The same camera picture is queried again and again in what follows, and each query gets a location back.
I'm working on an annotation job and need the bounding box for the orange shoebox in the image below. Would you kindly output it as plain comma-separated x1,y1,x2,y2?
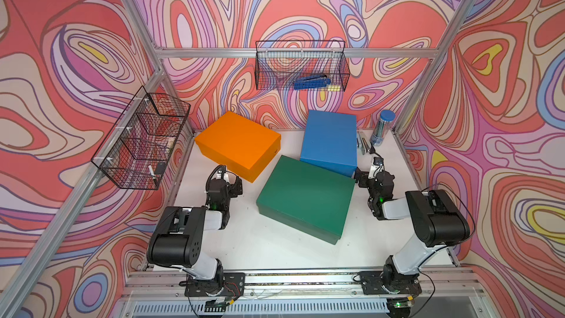
195,112,281,183

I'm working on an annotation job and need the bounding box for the black wire basket wall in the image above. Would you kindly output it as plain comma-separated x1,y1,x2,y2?
91,87,191,191
255,38,350,91

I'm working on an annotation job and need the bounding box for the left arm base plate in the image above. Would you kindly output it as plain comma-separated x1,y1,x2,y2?
182,272,246,299

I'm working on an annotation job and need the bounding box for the silver stapler on table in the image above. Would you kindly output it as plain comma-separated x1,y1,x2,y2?
357,131,370,155

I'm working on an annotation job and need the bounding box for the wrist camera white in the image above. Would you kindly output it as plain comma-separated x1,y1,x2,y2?
368,157,384,179
217,170,230,183

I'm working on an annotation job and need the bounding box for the black wire basket back wall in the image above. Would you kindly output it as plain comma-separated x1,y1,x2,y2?
255,38,350,91

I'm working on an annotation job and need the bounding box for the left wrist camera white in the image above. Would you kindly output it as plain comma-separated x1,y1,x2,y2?
217,170,230,183

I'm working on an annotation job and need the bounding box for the blue stapler in basket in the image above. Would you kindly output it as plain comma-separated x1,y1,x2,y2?
293,74,331,90

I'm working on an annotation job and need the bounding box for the black wire basket left wall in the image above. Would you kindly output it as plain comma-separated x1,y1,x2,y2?
91,87,191,191

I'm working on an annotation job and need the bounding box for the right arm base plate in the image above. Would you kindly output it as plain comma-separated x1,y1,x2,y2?
358,271,422,297

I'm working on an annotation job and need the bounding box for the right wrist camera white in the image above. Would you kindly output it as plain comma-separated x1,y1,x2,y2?
368,157,384,179

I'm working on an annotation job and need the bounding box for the aluminium front rail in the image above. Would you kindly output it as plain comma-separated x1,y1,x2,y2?
122,266,486,300

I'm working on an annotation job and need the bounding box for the blue shoebox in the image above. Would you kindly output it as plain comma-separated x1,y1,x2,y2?
300,110,358,178

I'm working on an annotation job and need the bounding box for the green shoebox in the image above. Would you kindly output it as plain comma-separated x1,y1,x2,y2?
256,155,355,245

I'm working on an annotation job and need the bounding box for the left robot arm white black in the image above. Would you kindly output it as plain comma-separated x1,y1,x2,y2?
147,165,243,296

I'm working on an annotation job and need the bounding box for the clear bottle blue cap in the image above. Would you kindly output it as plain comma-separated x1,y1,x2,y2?
370,110,396,147

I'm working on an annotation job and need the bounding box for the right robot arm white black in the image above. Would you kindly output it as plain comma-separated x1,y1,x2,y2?
354,169,472,294

